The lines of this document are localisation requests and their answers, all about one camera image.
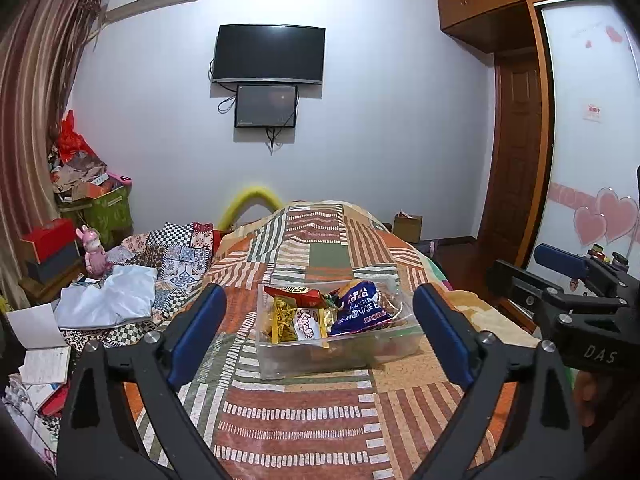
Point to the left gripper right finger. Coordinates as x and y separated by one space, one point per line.
541 438

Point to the white sliding wardrobe door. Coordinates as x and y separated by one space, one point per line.
593 195

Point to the yellow fuzzy arch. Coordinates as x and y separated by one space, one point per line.
249 197

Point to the red plastic bag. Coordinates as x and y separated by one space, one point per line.
70 142

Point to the small cardboard box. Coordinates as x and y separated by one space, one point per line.
408 227

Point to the checkered patterned quilt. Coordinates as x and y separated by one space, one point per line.
180 253

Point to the blue snack packet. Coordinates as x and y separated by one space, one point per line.
360 306

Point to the green storage box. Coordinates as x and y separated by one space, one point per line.
109 214

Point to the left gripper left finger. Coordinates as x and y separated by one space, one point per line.
98 437

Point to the clear plastic storage bin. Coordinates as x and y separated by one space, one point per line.
390 342

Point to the patchwork striped bed blanket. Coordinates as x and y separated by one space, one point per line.
372 422

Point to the pink plush toy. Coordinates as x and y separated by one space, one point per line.
95 254

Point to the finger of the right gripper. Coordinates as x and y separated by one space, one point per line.
525 289
560 261

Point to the right hand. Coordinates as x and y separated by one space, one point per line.
589 390

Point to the large black wall television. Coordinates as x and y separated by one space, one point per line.
267 52

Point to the gold wrapped snack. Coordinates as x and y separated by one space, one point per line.
289 324

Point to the brown wooden door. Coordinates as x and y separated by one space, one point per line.
515 155

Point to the red instant noodle packet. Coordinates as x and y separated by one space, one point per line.
301 297

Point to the red gift box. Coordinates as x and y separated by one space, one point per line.
42 243

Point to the white plastic bag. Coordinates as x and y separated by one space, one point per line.
127 295

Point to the small black wall monitor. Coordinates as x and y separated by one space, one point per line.
265 106

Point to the striped brown curtain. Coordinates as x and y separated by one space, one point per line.
40 54

